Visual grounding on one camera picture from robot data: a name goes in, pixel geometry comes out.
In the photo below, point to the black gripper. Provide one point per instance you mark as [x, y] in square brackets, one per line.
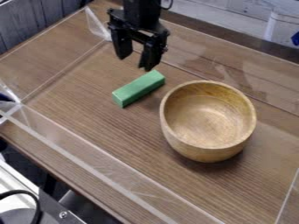
[135, 23]

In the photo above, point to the green rectangular block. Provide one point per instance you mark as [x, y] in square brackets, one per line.
[137, 88]

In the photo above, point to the brown wooden bowl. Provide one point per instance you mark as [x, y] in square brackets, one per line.
[207, 119]

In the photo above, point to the white container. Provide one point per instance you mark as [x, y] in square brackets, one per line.
[281, 26]

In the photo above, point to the blue object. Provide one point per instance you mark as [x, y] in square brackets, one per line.
[295, 39]

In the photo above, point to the clear acrylic front barrier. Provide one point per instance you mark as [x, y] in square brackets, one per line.
[108, 151]

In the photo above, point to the clear acrylic corner bracket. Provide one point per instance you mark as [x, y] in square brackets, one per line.
[95, 26]

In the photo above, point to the grey metal bracket with screw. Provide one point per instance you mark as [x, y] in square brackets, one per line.
[54, 213]

